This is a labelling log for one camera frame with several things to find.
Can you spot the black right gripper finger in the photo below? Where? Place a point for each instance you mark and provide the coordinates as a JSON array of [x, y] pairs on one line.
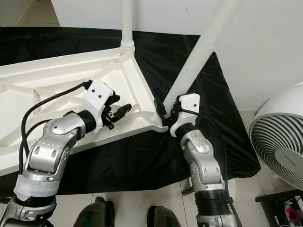
[[161, 109]]

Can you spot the white plastic table top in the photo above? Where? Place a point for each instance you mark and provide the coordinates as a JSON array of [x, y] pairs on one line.
[[38, 94]]

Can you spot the black tablecloth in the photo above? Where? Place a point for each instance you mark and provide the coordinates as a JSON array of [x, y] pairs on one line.
[[151, 161]]

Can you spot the black metal table leg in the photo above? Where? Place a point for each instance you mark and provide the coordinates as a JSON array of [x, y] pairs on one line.
[[188, 190]]

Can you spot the white round floor base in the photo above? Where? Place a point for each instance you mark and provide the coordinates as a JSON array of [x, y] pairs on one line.
[[229, 191]]

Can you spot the dark grey robot left foot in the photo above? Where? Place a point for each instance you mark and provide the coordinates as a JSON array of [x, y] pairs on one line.
[[95, 215]]

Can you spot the dark grey robot foot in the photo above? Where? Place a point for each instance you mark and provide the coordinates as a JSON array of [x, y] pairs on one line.
[[164, 218], [95, 215]]

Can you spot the dark grey robot right foot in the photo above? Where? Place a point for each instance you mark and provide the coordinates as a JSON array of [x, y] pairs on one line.
[[164, 218]]

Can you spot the white floor fan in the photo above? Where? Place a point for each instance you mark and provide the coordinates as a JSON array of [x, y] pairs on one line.
[[277, 146]]

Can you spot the magenta round object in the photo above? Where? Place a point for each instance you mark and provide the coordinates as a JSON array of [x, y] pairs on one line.
[[290, 213]]

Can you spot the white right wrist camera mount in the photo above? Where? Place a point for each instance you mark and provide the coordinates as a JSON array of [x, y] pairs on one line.
[[189, 101]]

